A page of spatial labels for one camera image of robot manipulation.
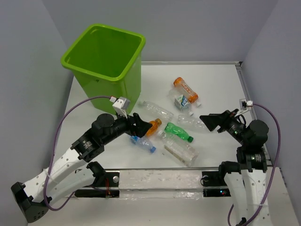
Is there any green plastic bin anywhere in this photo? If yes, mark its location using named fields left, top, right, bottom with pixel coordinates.
left=61, top=24, right=146, bottom=114

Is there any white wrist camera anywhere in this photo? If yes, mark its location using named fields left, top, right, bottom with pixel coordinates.
left=112, top=97, right=130, bottom=118
left=239, top=99, right=253, bottom=111

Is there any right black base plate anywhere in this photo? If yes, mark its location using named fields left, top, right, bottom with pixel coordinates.
left=200, top=171, right=230, bottom=198

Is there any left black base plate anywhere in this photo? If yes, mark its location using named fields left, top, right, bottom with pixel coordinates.
left=74, top=170, right=120, bottom=198

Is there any large clear white capped bottle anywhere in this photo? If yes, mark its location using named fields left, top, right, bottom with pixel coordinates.
left=157, top=130, right=198, bottom=167

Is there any clear crushed bottle near bin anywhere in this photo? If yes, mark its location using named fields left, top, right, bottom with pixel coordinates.
left=138, top=101, right=174, bottom=122

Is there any clear bottle green white label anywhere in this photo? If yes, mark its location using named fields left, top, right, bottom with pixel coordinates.
left=168, top=88, right=194, bottom=116

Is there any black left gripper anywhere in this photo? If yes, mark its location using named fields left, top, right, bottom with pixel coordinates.
left=102, top=109, right=152, bottom=145

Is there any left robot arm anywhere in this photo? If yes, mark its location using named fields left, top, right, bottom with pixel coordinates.
left=11, top=113, right=151, bottom=223

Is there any clear bottle blue cap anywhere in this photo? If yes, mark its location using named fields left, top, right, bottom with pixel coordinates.
left=130, top=136, right=156, bottom=153

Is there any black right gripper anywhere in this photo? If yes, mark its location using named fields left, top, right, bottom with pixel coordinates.
left=199, top=108, right=248, bottom=145

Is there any green plastic bottle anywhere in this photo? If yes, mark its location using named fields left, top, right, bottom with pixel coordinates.
left=164, top=122, right=194, bottom=143

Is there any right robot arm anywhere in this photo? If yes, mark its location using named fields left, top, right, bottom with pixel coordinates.
left=200, top=109, right=273, bottom=226

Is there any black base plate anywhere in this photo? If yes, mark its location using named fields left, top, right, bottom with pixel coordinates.
left=74, top=170, right=120, bottom=198
left=200, top=171, right=230, bottom=198

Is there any clear crushed bottle centre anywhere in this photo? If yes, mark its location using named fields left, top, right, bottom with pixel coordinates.
left=177, top=114, right=208, bottom=132

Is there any small orange juice bottle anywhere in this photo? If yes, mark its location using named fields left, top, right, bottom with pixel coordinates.
left=146, top=118, right=162, bottom=138

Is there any orange capped orange label bottle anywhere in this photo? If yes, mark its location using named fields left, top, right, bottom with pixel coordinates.
left=173, top=77, right=198, bottom=103

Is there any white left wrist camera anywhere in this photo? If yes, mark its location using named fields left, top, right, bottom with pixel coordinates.
left=112, top=97, right=130, bottom=118

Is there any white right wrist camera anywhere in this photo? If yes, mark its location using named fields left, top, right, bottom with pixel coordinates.
left=239, top=99, right=253, bottom=111

